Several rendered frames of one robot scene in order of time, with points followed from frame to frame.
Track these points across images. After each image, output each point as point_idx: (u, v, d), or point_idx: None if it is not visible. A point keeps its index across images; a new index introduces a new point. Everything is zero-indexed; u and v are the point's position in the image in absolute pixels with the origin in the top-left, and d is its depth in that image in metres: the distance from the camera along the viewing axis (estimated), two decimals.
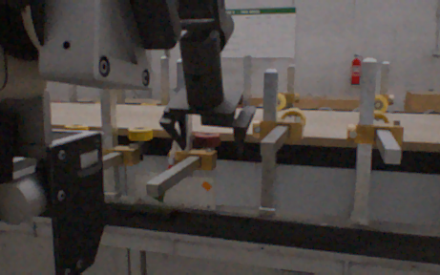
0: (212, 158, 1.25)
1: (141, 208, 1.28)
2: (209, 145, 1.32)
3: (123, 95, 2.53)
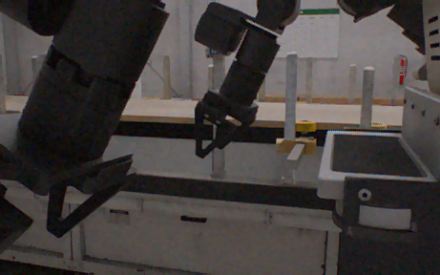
0: None
1: None
2: None
3: (264, 94, 2.64)
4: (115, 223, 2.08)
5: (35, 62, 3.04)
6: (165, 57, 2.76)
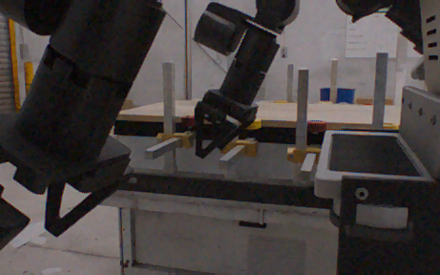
0: None
1: None
2: None
3: None
4: None
5: None
6: None
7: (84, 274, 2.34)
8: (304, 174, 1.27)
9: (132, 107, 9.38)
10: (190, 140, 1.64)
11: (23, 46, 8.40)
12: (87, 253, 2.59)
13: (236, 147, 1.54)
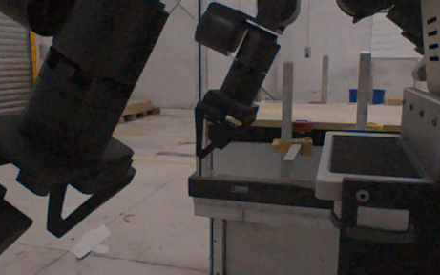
0: None
1: None
2: None
3: None
4: None
5: (328, 62, 2.49)
6: None
7: None
8: None
9: (151, 108, 9.26)
10: (311, 147, 1.52)
11: (42, 46, 8.28)
12: (157, 264, 2.46)
13: None
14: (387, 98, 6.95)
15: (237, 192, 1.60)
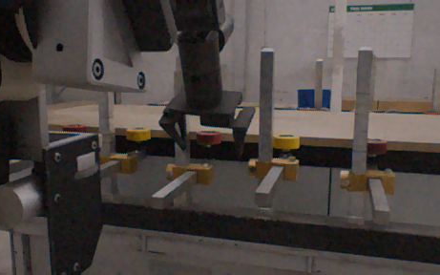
0: None
1: None
2: None
3: None
4: None
5: None
6: (373, 56, 2.09)
7: None
8: (156, 200, 1.03)
9: None
10: None
11: None
12: (1, 273, 2.35)
13: (105, 163, 1.30)
14: None
15: None
